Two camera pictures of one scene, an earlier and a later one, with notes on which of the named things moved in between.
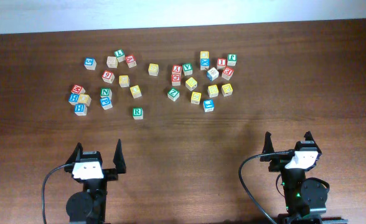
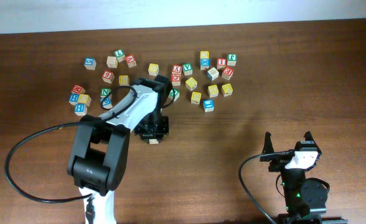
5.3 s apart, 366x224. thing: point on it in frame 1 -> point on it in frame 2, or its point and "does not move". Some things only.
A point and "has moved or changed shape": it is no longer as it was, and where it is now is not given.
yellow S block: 153,69 does not move
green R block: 138,113 has moved or changed shape
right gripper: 280,160 does not move
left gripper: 111,175 -> 159,134
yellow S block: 213,91 does not move
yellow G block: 124,81 does not move
